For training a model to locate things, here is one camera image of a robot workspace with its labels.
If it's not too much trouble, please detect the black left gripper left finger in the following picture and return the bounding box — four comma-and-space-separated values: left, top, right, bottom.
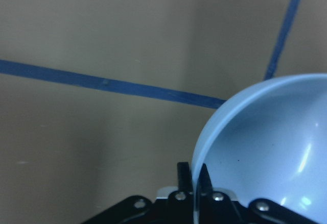
177, 162, 192, 193

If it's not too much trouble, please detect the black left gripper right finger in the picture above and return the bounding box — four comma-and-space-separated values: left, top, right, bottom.
198, 164, 213, 196

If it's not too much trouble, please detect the blue bowl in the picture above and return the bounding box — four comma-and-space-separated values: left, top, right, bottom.
191, 73, 326, 223

